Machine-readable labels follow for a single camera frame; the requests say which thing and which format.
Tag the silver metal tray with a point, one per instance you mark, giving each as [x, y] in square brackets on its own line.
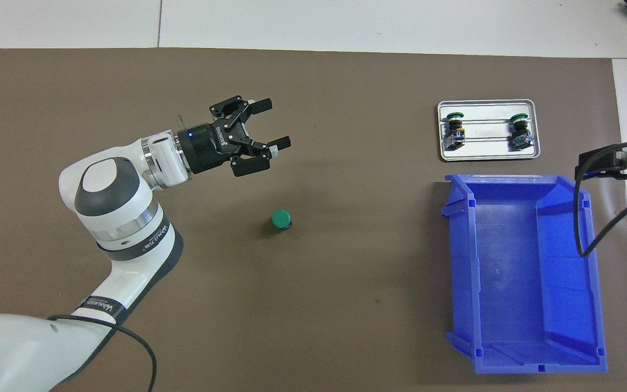
[487, 130]

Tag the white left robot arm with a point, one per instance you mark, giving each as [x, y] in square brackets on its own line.
[112, 207]

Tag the green push button switch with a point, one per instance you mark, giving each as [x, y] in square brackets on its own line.
[520, 130]
[455, 130]
[280, 219]

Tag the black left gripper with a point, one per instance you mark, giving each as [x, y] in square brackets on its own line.
[204, 147]

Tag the blue plastic storage bin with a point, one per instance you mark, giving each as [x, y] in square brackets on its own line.
[509, 272]

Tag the brown table mat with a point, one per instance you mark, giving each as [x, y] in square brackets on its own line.
[346, 272]

